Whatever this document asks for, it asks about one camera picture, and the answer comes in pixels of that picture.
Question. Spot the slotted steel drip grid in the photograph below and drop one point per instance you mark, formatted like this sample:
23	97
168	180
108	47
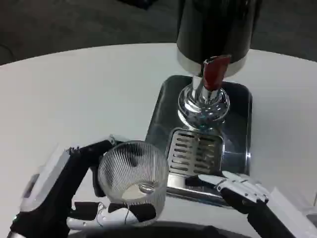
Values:
183	153

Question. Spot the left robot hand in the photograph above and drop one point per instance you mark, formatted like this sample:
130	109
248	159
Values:
59	183

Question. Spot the black drink dispenser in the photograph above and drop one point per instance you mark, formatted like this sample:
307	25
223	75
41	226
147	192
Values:
215	24

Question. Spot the steel drip tray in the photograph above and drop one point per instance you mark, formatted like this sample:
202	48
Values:
237	138

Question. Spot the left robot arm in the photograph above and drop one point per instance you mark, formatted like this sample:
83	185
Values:
10	235

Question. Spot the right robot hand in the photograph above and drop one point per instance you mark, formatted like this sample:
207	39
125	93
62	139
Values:
247	191

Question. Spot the clear ribbed glass cup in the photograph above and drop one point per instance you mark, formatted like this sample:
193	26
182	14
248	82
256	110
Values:
133	158

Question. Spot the black robot torso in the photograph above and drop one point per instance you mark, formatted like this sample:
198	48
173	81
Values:
173	233

